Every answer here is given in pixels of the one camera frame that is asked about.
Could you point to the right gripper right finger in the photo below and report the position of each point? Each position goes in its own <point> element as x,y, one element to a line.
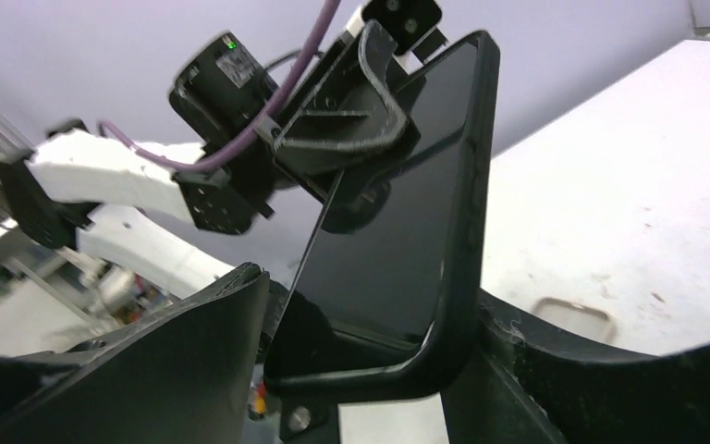
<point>528,381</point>

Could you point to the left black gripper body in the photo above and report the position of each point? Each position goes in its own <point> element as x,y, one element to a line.
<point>340,100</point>

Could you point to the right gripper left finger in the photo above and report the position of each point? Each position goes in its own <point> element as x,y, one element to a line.
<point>180,375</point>

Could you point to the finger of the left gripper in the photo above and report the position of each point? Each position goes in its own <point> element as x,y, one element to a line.
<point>398,133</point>

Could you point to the beige phone case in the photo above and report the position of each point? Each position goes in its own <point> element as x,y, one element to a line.
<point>582,320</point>

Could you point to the black phone case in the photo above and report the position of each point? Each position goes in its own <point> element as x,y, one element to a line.
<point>306,361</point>

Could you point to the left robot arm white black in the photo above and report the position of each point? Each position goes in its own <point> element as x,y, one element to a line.
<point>93,193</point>

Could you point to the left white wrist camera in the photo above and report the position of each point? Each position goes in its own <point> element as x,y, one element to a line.
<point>413,24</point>

